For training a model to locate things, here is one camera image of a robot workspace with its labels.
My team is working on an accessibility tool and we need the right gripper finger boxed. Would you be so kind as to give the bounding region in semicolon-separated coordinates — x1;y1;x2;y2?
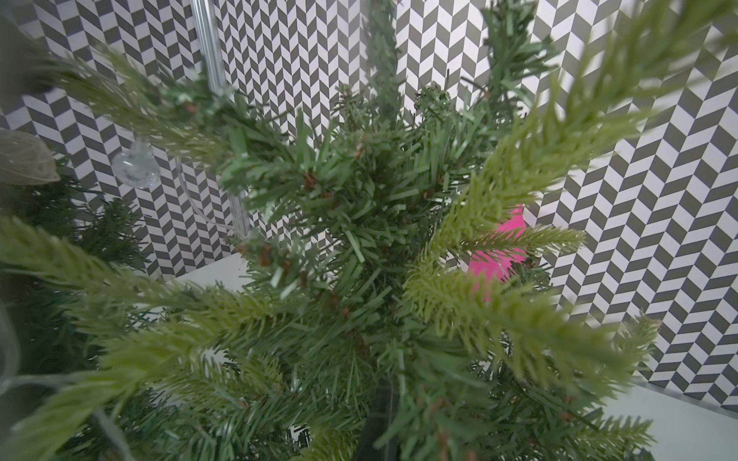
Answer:
352;385;399;461

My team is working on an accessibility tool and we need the light green fern tree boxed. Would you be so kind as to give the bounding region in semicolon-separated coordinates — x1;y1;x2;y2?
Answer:
1;1;737;460

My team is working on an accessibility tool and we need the rattan ball string light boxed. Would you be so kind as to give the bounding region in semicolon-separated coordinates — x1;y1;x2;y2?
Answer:
1;129;61;186

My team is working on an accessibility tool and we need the dark green christmas tree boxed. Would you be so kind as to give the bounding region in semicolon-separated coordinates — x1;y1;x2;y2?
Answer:
1;172;147;375

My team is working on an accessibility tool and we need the pink hourglass ornament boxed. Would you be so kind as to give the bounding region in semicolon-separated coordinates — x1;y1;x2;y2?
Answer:
467;205;527;282

